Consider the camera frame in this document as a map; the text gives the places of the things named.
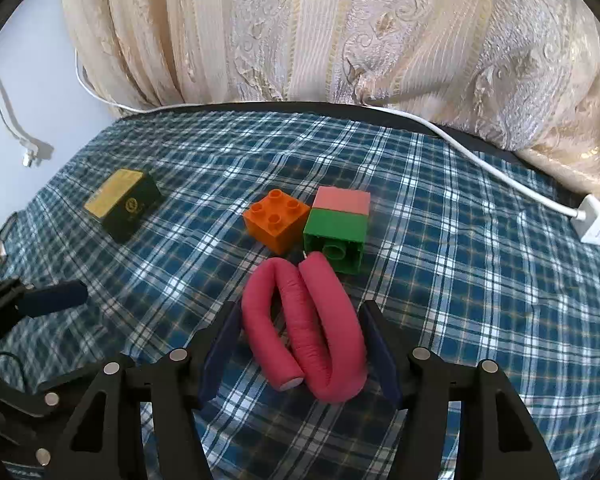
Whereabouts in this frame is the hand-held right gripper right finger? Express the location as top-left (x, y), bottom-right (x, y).
top-left (360, 299), bottom-right (553, 480)

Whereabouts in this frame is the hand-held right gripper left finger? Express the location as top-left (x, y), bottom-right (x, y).
top-left (55, 300), bottom-right (246, 480)

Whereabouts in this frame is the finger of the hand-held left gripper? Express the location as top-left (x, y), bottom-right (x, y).
top-left (0, 355), bottom-right (112, 480)
top-left (0, 279), bottom-right (90, 356)

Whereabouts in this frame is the pink foam hair curler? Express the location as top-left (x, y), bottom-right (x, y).
top-left (241, 251), bottom-right (370, 404)

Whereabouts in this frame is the blue plaid tablecloth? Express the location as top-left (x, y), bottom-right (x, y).
top-left (0, 110), bottom-right (600, 480)

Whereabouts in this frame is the dark green box yellow label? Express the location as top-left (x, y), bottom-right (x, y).
top-left (84, 169), bottom-right (163, 243)

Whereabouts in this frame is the green toy brick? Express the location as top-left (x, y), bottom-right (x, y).
top-left (302, 208), bottom-right (370, 276)

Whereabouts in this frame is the orange toy brick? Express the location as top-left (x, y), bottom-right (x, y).
top-left (243, 190), bottom-right (311, 256)

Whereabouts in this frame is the pink toy brick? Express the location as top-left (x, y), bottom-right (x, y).
top-left (311, 186), bottom-right (372, 217)

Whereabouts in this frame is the cream patterned curtain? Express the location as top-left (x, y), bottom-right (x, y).
top-left (60, 0), bottom-right (600, 196)

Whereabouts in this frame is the white wall plug with cable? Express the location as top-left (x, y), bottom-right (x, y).
top-left (0, 52), bottom-right (56, 168)

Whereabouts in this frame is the white power cable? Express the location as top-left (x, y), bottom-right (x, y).
top-left (75, 50), bottom-right (588, 220)

